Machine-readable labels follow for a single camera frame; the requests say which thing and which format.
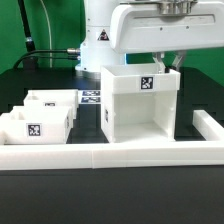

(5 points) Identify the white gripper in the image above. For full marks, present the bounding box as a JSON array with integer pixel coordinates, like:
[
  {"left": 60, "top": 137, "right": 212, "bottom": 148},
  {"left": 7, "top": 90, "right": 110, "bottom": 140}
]
[{"left": 110, "top": 2, "right": 224, "bottom": 73}]

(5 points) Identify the white drawer cabinet box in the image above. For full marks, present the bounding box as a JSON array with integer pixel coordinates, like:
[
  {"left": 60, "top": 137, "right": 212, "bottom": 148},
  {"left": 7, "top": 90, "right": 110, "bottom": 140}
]
[{"left": 101, "top": 63, "right": 181, "bottom": 143}]

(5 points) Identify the white front drawer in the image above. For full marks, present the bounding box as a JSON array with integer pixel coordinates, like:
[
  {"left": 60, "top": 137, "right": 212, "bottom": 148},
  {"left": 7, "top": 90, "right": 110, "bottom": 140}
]
[{"left": 0, "top": 106, "right": 73, "bottom": 145}]

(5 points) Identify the white drawer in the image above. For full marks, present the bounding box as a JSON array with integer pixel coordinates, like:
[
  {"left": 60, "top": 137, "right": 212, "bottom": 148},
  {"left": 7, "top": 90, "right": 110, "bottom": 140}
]
[
  {"left": 23, "top": 89, "right": 79, "bottom": 118},
  {"left": 0, "top": 106, "right": 73, "bottom": 145}
]

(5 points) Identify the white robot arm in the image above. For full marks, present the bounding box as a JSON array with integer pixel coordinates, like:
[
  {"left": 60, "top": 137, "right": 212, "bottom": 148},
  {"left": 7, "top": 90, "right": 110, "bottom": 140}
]
[{"left": 76, "top": 0, "right": 224, "bottom": 77}]

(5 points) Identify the white rear drawer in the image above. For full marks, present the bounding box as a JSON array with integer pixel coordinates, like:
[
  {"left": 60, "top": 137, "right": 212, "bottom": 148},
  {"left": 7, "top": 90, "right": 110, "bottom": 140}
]
[{"left": 23, "top": 89, "right": 79, "bottom": 118}]

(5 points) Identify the white marker tag sheet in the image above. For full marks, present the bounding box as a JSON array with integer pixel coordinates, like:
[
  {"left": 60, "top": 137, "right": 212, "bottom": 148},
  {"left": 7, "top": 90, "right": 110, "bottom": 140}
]
[{"left": 78, "top": 90, "right": 101, "bottom": 104}]

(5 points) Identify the white U-shaped border fence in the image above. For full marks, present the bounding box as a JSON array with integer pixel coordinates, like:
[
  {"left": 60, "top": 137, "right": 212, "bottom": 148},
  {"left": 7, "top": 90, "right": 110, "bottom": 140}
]
[{"left": 0, "top": 116, "right": 224, "bottom": 170}]

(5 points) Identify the black pole stand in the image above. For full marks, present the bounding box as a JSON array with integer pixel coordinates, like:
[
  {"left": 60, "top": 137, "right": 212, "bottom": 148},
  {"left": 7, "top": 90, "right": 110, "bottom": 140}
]
[{"left": 18, "top": 0, "right": 38, "bottom": 70}]

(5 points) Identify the black cable with connector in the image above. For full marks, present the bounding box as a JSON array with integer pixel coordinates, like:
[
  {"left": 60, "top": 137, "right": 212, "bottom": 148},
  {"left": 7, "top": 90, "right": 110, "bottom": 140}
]
[{"left": 13, "top": 47, "right": 82, "bottom": 70}]

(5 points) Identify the white thin cable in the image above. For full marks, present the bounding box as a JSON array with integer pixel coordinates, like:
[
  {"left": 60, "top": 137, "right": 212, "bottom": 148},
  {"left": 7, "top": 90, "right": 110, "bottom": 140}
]
[{"left": 39, "top": 0, "right": 54, "bottom": 69}]

